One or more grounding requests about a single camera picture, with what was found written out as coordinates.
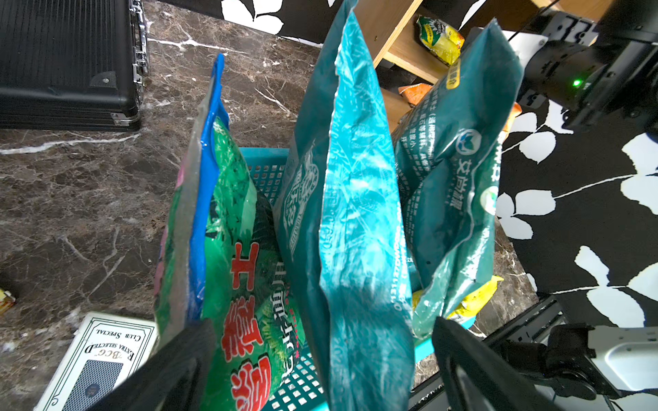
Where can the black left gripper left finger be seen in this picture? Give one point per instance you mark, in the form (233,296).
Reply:
(173,379)

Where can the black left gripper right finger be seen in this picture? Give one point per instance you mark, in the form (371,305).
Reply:
(478,379)

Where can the yellow green fertilizer packet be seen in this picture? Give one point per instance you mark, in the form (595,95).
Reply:
(475,300)
(441,39)

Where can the green pink soil bag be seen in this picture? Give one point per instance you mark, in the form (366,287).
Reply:
(220,261)

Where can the teal orange fertilizer bag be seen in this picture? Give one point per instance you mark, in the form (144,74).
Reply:
(340,230)

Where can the dark green fertilizer bag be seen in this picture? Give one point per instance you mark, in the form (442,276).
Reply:
(448,157)

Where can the orange white fertilizer packet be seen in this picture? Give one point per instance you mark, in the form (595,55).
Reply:
(414,94)

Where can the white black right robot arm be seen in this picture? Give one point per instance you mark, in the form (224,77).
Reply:
(578,198)

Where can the wooden two-tier shelf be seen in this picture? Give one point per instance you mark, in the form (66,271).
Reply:
(389,27)

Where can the small white card box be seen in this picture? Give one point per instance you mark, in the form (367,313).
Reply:
(106,350)

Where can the black ribbed aluminium case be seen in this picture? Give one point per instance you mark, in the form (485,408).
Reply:
(73,65)

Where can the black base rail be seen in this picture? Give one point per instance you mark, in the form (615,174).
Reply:
(587,362)

